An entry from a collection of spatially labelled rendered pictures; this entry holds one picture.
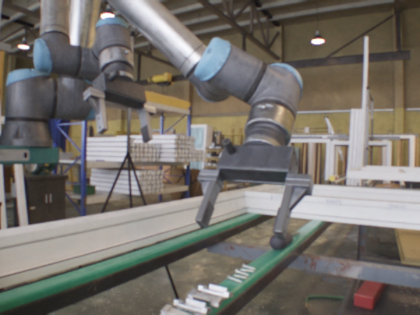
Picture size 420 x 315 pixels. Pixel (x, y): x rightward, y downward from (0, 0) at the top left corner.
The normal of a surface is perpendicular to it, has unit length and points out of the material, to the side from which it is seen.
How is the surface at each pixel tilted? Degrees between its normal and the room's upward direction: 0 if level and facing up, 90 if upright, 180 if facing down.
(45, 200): 90
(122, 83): 66
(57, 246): 90
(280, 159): 52
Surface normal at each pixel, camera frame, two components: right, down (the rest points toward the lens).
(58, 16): 0.58, -0.34
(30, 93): 0.59, 0.02
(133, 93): 0.75, -0.38
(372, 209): -0.52, 0.00
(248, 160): -0.38, -0.61
